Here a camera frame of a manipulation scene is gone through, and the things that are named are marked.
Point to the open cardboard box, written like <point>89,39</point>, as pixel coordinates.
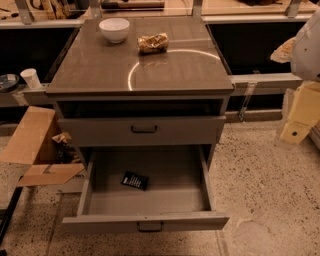
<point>32,144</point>

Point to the white paper cup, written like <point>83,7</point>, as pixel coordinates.
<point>31,78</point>

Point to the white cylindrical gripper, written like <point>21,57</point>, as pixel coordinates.
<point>307,53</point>

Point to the grey metal rail frame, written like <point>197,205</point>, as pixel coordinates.
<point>283,18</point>

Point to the dark blue rxbar wrapper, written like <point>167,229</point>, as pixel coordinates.
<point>136,181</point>

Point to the white ceramic bowl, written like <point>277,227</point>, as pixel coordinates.
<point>115,29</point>

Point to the dark round lid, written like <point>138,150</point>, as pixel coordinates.
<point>8,82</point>

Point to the open grey lower drawer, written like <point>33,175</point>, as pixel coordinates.
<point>177,198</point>

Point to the crumpled gold snack bag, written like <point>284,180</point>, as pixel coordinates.
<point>153,44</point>

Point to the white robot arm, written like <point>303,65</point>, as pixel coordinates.
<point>303,54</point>

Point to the black floor bar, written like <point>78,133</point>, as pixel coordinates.
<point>7,213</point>

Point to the closed grey upper drawer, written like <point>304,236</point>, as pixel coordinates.
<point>86,132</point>

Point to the grey drawer cabinet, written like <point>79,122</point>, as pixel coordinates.
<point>98,79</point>

